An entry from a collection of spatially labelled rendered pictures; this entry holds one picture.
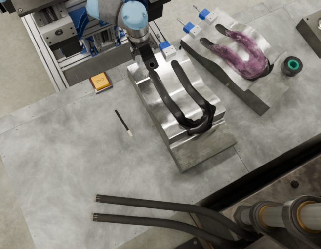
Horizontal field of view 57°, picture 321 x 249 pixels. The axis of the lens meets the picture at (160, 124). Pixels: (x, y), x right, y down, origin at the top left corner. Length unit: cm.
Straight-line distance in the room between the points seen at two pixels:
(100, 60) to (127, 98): 82
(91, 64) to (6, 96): 69
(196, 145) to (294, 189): 46
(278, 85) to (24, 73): 180
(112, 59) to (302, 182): 140
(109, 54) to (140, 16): 122
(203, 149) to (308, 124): 51
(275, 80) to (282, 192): 47
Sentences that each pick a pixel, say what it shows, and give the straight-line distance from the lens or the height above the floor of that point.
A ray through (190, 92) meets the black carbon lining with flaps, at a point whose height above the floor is 89.
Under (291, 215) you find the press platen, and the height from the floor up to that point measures 129.
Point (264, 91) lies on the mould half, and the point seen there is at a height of 91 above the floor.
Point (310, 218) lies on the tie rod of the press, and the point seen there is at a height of 134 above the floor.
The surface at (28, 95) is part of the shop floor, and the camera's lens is 235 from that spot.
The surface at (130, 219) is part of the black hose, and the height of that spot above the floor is 85.
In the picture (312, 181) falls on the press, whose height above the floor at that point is 79.
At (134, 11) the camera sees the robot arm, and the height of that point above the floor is 129.
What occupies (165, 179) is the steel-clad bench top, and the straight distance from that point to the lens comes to 123.
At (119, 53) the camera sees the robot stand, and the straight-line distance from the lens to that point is 212.
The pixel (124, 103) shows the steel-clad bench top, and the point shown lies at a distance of 131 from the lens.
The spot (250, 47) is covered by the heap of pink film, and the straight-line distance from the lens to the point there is 139.
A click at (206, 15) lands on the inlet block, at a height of 87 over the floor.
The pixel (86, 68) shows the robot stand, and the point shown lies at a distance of 209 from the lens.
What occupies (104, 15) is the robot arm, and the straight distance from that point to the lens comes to 97.
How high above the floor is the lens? 201
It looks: 72 degrees down
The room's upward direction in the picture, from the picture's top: 8 degrees clockwise
